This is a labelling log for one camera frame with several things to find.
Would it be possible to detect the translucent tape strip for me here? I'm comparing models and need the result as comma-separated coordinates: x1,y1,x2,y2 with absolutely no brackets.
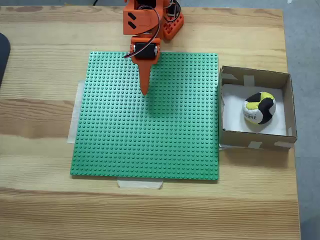
116,179,164,190
67,79,85,145

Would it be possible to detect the black red white gripper cable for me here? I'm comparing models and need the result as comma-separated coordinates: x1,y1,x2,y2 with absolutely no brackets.
124,7,161,60

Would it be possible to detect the brown cardboard box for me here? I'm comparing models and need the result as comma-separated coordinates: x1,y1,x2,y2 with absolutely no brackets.
218,65,298,152

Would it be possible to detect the white yellow black soft ball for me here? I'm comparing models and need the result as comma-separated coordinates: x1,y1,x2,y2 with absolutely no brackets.
241,91,277,125

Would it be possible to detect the white paper sheet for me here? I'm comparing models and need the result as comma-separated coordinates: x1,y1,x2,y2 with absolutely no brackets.
221,83,288,137

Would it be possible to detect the black rounded object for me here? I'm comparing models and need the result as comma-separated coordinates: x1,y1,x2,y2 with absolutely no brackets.
0,32,12,89

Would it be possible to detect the green studded baseplate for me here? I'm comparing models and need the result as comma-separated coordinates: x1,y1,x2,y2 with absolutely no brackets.
69,51,220,181

